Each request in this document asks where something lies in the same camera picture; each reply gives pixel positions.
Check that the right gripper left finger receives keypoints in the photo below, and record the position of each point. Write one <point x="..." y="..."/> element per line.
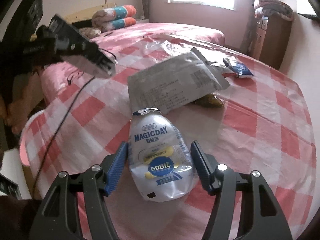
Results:
<point x="75" y="205"/>

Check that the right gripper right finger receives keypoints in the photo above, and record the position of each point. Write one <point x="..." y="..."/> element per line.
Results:
<point x="261" y="216"/>

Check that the white Magicday pouch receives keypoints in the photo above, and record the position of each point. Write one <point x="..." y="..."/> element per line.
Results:
<point x="159" y="160"/>

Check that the yellow brown snack wrapper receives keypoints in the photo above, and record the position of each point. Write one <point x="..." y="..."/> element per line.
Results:
<point x="209" y="101"/>

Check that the grey barcode foil bag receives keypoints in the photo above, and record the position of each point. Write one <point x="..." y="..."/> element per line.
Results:
<point x="174" y="83"/>

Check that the blue small tissue pack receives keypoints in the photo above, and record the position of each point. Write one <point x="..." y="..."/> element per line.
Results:
<point x="239" y="68"/>

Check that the silver black long package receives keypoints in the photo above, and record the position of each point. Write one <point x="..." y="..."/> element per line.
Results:
<point x="74" y="48"/>

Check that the person's left hand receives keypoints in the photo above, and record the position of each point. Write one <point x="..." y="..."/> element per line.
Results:
<point x="27" y="94"/>

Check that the wooden headboard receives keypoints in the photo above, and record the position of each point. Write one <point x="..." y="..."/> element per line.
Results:
<point x="83" y="18"/>

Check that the upper rolled bolster pillow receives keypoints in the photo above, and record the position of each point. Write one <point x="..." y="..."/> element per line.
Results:
<point x="111" y="14"/>

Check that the rolled bolster pillow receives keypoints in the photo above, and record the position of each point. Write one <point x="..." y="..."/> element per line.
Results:
<point x="111" y="14"/>
<point x="117" y="24"/>

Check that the lower rolled bolster pillow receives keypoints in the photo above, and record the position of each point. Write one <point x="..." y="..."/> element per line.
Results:
<point x="117" y="24"/>

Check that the brown wooden cabinet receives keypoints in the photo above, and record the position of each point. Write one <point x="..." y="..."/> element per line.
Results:
<point x="270" y="39"/>

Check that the folded blanket on cabinet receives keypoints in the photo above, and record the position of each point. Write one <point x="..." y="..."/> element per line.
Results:
<point x="273" y="7"/>

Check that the black charger with cable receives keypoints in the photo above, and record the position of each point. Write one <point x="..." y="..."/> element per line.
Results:
<point x="54" y="136"/>

